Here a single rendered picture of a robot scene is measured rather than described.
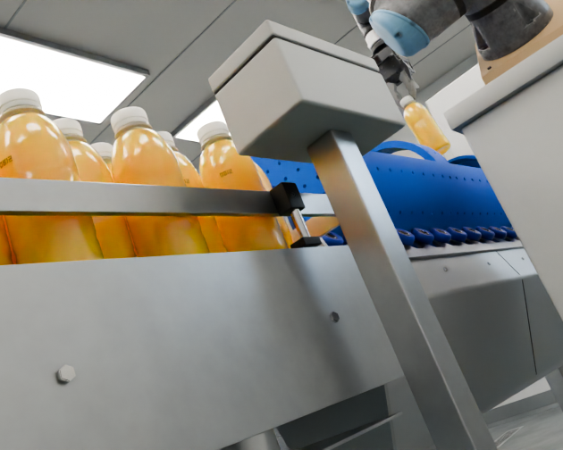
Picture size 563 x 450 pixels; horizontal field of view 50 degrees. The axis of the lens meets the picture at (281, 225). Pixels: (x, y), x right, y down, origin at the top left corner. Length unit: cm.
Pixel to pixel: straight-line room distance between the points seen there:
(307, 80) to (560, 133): 61
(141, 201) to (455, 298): 67
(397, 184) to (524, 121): 24
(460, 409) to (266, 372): 19
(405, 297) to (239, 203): 20
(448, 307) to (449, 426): 48
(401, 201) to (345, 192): 50
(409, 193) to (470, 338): 29
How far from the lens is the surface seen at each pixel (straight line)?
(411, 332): 60
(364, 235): 62
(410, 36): 122
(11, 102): 60
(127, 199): 55
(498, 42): 128
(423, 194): 120
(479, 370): 116
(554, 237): 111
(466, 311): 113
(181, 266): 52
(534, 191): 112
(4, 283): 44
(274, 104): 60
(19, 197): 50
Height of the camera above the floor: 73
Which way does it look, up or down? 17 degrees up
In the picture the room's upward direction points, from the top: 22 degrees counter-clockwise
